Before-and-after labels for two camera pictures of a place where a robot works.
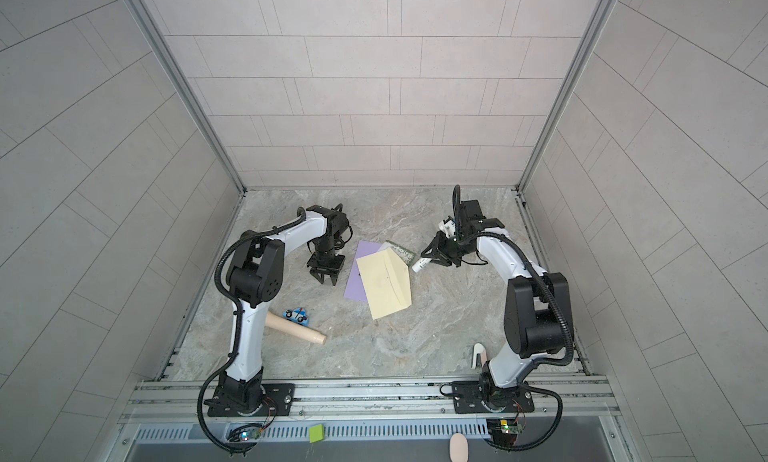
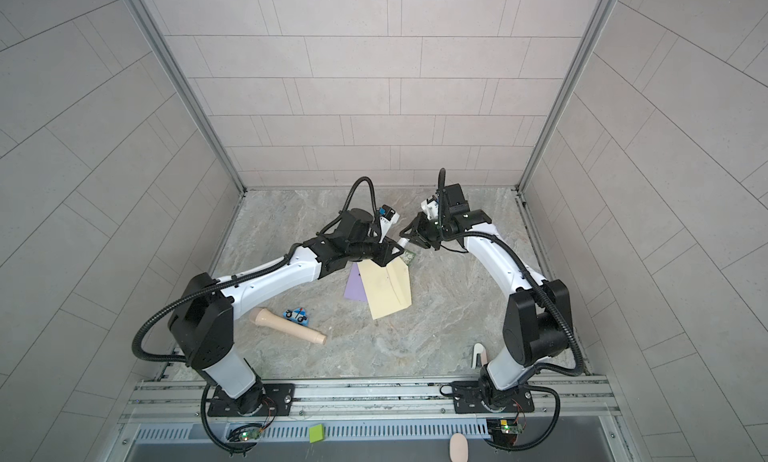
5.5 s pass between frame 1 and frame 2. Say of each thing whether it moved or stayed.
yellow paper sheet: stayed
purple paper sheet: stayed
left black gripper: moved
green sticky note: stayed
